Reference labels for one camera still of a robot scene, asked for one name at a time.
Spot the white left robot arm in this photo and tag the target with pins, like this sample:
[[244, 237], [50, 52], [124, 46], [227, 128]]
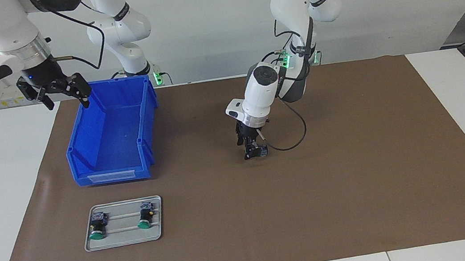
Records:
[[261, 91]]

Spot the green push button switch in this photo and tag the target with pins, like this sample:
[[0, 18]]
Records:
[[144, 224], [98, 233], [263, 151]]

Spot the blue plastic storage bin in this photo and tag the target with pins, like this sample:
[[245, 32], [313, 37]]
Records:
[[111, 133]]

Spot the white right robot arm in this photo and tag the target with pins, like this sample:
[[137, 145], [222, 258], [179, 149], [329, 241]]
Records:
[[8, 29]]

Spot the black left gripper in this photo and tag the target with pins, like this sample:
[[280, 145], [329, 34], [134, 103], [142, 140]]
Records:
[[248, 133]]

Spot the brown table mat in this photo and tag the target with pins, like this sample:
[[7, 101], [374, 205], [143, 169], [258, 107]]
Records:
[[314, 205]]

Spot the white wall socket box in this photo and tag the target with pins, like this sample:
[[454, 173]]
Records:
[[1, 100]]

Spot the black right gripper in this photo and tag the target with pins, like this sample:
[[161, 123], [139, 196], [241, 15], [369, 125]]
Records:
[[42, 74]]

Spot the grey metal tray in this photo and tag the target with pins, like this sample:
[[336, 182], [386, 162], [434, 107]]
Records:
[[125, 239]]

